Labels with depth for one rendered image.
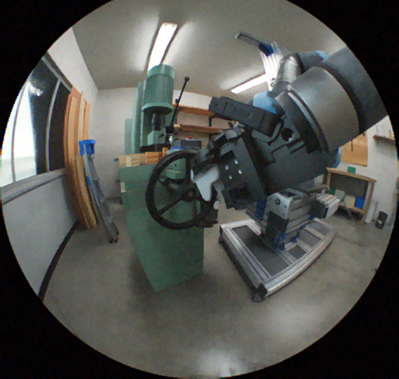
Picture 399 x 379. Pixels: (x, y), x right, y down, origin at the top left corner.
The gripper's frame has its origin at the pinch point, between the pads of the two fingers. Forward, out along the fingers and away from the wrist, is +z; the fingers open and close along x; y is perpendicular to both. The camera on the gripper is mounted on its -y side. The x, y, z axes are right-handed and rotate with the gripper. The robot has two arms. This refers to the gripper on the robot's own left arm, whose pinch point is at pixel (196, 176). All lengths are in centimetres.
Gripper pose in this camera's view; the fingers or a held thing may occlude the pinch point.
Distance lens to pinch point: 24.2
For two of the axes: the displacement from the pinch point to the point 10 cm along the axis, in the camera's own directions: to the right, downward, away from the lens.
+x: 8.1, -1.2, 5.7
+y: 2.9, 9.3, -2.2
